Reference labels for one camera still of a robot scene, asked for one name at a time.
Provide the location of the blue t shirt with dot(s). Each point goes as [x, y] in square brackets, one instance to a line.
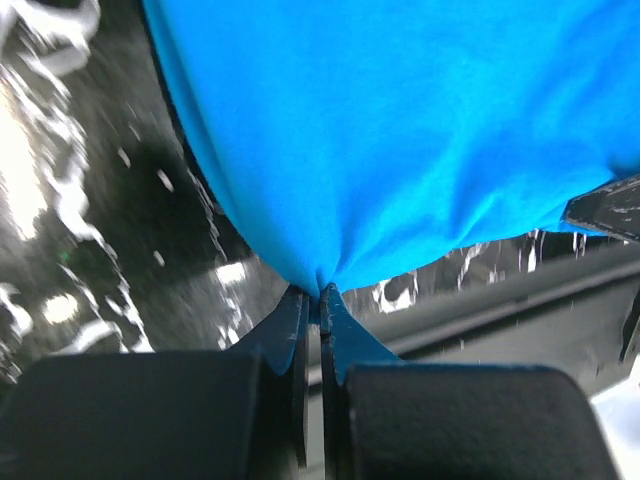
[352, 141]

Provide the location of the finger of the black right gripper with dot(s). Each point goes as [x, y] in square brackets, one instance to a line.
[612, 209]

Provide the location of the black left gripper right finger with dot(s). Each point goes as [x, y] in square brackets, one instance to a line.
[344, 343]

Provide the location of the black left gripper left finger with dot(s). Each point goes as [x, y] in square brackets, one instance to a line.
[280, 419]

